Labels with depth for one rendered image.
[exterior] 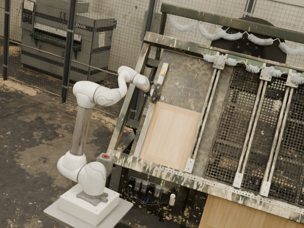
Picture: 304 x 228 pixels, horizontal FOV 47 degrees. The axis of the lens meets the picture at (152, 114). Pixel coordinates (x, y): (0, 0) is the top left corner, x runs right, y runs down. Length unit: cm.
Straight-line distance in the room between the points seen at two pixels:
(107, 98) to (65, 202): 84
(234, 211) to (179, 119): 101
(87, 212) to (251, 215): 162
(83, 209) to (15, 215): 139
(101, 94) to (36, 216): 188
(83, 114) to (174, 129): 106
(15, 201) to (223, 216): 216
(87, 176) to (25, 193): 168
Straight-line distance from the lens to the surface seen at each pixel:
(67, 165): 269
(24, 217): 390
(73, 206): 270
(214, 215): 360
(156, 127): 331
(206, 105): 332
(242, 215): 357
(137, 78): 287
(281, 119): 333
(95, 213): 262
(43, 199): 413
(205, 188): 319
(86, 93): 248
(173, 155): 325
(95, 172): 258
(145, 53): 352
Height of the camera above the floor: 248
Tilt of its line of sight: 22 degrees down
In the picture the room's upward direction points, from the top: 11 degrees clockwise
